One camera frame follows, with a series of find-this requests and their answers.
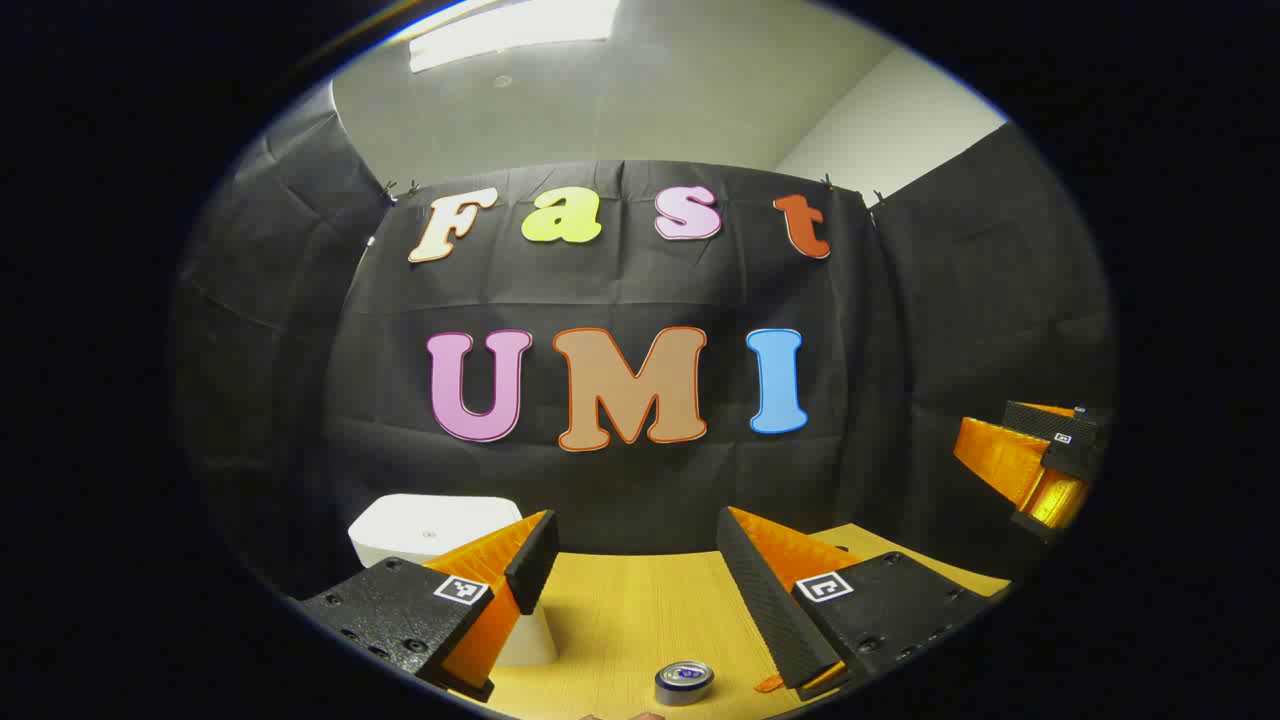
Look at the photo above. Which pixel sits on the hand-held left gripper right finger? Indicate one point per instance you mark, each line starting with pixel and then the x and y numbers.
pixel 760 600

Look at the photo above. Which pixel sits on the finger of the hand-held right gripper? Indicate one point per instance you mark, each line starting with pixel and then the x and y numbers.
pixel 1040 422
pixel 1000 455

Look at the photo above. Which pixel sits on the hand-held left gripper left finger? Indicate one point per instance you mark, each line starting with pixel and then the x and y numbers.
pixel 535 560

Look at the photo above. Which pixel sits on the orange paper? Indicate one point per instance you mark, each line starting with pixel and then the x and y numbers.
pixel 768 684

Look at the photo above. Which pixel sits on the silver blue pop can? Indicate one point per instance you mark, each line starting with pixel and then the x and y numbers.
pixel 685 682

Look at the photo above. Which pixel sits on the white desktop garbage bin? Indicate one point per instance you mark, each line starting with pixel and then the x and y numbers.
pixel 420 525

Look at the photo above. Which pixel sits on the wooden desktop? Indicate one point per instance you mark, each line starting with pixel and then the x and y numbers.
pixel 640 620

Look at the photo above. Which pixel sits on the black backdrop cloth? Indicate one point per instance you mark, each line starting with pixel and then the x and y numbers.
pixel 640 290

